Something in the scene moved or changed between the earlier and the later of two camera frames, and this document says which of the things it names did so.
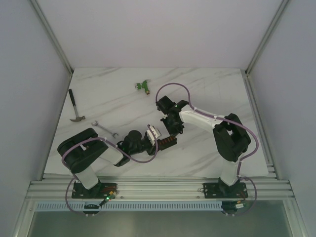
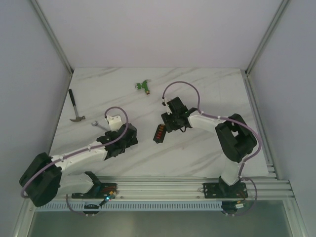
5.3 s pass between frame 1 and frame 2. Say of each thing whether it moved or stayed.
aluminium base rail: stayed
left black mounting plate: stayed
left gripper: moved
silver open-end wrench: stayed
